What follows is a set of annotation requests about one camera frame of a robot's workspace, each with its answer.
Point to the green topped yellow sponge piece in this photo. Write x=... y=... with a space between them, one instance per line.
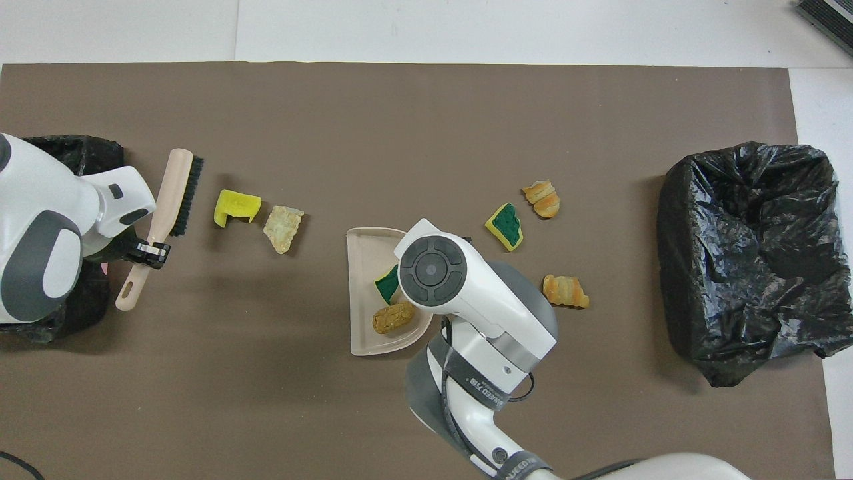
x=504 y=226

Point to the plain yellow sponge piece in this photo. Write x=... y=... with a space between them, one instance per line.
x=233 y=203

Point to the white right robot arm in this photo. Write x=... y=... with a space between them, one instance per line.
x=466 y=293

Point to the brown bread roll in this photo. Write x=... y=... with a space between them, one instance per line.
x=393 y=318

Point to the beige plastic dustpan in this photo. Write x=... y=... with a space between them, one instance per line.
x=366 y=266

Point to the beige hand brush black bristles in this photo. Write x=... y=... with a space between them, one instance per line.
x=163 y=206

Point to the black bag on pink bin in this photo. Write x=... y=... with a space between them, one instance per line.
x=86 y=156

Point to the black ribbed device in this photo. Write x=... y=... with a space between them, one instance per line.
x=833 y=20

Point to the pale bread chunk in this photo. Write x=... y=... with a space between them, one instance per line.
x=283 y=230

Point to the brown table mat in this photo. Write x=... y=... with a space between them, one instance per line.
x=400 y=133

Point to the small yellow green sponge piece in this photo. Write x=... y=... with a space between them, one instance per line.
x=386 y=285

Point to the large black bag lined bin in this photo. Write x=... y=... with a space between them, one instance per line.
x=746 y=266

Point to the golden croissant piece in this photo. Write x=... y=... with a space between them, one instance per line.
x=542 y=198
x=565 y=292

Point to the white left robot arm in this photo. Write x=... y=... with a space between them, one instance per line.
x=33 y=220

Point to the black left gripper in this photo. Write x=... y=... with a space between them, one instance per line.
x=116 y=245

